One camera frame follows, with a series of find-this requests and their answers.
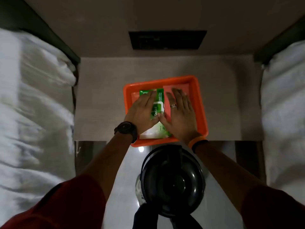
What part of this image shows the person's left hand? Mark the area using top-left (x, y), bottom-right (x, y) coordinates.
top-left (124, 90), bottom-right (160, 137)

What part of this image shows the person's right hand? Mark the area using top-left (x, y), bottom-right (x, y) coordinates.
top-left (158, 88), bottom-right (203, 143)

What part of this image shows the green and white wipes packet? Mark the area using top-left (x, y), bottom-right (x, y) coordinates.
top-left (139, 88), bottom-right (172, 140)

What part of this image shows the person's right forearm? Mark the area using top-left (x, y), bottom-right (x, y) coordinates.
top-left (194, 142), bottom-right (268, 213)

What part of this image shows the person's left forearm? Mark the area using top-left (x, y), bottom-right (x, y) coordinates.
top-left (79, 134), bottom-right (134, 203)

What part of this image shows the orange plastic tray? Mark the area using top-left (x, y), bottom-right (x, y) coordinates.
top-left (123, 75), bottom-right (209, 148)

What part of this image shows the black wristwatch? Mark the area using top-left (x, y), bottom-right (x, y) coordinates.
top-left (114, 121), bottom-right (138, 143)

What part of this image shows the orange wristband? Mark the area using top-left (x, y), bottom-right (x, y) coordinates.
top-left (188, 136), bottom-right (208, 149)

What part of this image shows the grey bedside table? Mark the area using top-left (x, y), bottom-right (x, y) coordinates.
top-left (73, 55), bottom-right (266, 182)

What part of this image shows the black round bin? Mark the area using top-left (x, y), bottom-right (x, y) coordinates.
top-left (139, 144), bottom-right (207, 219)

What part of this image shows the white bed duvet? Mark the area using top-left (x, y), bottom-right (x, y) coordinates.
top-left (0, 28), bottom-right (77, 226)
top-left (260, 40), bottom-right (305, 206)

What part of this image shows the red shirt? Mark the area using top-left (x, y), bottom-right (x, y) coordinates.
top-left (0, 174), bottom-right (305, 229)

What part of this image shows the dark wall switch panel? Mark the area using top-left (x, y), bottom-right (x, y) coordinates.
top-left (128, 30), bottom-right (207, 50)

